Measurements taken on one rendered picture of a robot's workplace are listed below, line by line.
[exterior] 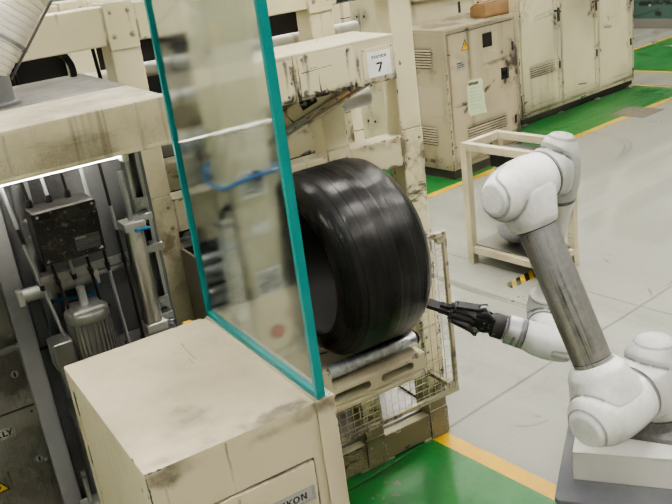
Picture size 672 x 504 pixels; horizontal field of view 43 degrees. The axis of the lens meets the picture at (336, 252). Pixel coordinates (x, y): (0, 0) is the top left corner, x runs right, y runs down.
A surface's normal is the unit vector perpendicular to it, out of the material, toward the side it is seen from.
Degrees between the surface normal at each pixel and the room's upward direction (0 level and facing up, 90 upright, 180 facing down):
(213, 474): 90
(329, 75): 90
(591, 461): 90
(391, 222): 57
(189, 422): 0
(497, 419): 0
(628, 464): 90
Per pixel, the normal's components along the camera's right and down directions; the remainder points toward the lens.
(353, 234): 0.13, -0.22
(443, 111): -0.76, 0.32
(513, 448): -0.12, -0.93
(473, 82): 0.65, 0.19
